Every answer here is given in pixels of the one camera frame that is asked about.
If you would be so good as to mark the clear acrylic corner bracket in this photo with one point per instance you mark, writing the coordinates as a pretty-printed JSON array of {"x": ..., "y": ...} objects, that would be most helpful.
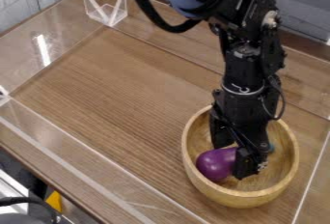
[{"x": 106, "y": 14}]

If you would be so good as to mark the clear acrylic tray wall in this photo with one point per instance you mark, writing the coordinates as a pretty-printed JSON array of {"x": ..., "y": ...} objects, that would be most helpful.
[{"x": 109, "y": 193}]

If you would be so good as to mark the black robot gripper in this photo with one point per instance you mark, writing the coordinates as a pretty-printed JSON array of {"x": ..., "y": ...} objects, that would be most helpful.
[{"x": 239, "y": 117}]

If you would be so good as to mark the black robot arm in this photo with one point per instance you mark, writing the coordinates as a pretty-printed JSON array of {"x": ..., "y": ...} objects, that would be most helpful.
[{"x": 245, "y": 27}]

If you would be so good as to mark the yellow sticker tag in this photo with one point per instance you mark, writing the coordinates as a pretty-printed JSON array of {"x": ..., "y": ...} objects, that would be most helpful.
[{"x": 53, "y": 200}]

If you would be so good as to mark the purple toy eggplant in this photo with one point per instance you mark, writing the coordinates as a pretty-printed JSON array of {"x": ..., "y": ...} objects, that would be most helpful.
[{"x": 216, "y": 163}]

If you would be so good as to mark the light wooden bowl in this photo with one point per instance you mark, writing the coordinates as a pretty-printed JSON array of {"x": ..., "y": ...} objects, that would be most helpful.
[{"x": 257, "y": 189}]

